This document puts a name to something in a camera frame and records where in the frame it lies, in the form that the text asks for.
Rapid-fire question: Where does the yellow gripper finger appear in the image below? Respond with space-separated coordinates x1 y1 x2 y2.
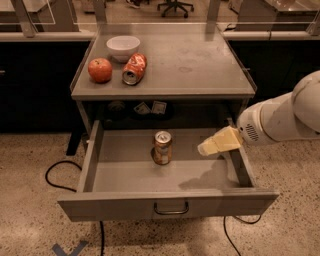
197 126 243 156

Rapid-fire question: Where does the orange soda can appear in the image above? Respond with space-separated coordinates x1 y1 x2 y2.
153 131 172 165

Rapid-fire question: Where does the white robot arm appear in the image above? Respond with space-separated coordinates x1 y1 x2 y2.
197 71 320 156

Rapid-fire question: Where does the grey cabinet counter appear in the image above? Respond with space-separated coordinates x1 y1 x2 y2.
71 23 255 133

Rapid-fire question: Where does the red crushed soda can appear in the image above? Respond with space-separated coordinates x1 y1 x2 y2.
122 53 147 86

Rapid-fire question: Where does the grey open top drawer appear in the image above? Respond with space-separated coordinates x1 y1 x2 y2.
58 121 279 221

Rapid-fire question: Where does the small packet right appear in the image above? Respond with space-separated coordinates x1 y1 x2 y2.
151 101 167 114

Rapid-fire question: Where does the small packet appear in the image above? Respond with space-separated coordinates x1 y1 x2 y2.
134 102 151 115
151 101 167 114

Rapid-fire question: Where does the small packet left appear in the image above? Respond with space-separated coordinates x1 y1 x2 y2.
134 102 151 115

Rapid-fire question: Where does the dark round object in cabinet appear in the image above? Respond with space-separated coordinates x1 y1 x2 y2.
106 101 126 120

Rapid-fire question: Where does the white bowl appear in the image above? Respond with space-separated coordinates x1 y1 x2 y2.
106 36 140 63

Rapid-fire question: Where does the red apple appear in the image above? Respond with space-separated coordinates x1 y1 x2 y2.
88 58 113 83

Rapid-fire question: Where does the black office chair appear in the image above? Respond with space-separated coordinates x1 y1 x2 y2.
157 0 194 18

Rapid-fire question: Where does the black floor cable right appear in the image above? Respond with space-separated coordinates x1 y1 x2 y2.
222 214 263 256

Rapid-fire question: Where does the black floor cable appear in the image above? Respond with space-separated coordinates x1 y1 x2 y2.
45 160 106 256
222 214 263 256

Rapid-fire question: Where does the metal drawer handle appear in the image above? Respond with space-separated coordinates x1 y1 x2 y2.
153 202 189 216

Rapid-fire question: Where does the black floor cable left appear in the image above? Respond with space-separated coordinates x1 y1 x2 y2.
45 160 106 256

